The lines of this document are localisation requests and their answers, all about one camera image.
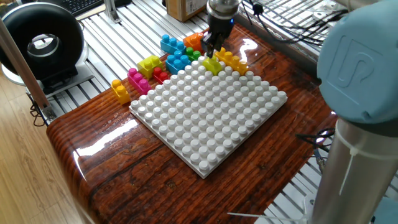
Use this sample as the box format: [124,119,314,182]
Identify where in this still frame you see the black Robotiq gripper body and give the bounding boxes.
[207,14,236,41]

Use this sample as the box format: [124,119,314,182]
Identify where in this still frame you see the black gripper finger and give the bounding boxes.
[200,32,216,57]
[211,32,227,59]

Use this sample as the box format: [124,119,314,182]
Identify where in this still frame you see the orange tall block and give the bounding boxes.
[183,32,205,52]

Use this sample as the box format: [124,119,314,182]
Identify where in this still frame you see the yellow four-stud long block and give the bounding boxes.
[215,47,249,77]

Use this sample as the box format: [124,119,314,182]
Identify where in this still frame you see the small lime block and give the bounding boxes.
[202,55,224,77]

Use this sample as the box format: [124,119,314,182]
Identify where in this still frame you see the white studded baseplate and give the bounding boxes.
[129,54,289,180]

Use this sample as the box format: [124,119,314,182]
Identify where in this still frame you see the green two-stud block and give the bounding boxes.
[185,47,202,62]

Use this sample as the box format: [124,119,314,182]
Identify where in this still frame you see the blue four-stud square block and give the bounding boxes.
[165,50,192,75]

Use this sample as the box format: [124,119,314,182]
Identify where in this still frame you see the blue three-stud long block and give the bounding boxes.
[160,34,187,55]

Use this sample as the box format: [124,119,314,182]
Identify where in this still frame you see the cardboard box with label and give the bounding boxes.
[165,0,209,22]

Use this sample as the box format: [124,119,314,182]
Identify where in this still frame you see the red two-stud block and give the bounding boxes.
[152,67,169,84]

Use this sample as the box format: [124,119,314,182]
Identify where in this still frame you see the lime tall two-stud block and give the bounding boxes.
[137,55,164,79]

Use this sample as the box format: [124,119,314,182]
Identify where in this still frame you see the magenta three-stud block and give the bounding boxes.
[127,67,153,95]

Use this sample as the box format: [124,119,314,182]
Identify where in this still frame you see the yellow two-stud block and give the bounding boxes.
[111,79,132,106]

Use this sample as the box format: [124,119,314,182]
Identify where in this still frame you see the white plastic housing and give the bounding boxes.
[312,0,346,21]

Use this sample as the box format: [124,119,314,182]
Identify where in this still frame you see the black keyboard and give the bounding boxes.
[57,0,105,17]

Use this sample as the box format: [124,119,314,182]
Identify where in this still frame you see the wood pattern table mat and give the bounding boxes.
[46,17,338,224]

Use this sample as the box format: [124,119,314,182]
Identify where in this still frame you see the white zip tie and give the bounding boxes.
[334,130,398,196]
[226,212,308,222]

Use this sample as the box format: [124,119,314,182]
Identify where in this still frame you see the slanted aluminium bar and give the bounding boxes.
[0,17,58,123]

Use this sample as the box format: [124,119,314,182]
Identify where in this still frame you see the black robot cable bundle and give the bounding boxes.
[241,0,349,46]

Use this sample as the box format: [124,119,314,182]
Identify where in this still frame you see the aluminium post bracket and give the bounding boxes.
[103,0,122,24]

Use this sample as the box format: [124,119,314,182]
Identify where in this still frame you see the white device base plate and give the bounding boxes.
[1,60,96,99]

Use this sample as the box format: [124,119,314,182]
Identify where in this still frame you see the black looped cables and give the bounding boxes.
[295,127,336,153]

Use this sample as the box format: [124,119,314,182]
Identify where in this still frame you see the black ring shaped device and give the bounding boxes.
[0,2,85,94]

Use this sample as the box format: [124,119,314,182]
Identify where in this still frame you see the silver cable connector plug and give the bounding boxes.
[314,151,326,174]

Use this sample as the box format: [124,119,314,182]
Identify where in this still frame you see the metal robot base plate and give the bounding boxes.
[303,192,317,224]

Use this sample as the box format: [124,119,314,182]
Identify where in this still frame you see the thin black wire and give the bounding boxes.
[29,93,47,128]

